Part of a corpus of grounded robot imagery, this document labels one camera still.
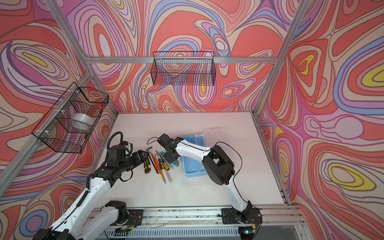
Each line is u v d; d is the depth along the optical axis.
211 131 0.96
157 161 0.93
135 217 0.72
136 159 0.71
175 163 0.90
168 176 0.86
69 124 0.69
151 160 0.93
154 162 0.93
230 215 0.74
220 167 0.56
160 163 0.91
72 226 0.40
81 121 0.70
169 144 0.72
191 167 0.90
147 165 0.91
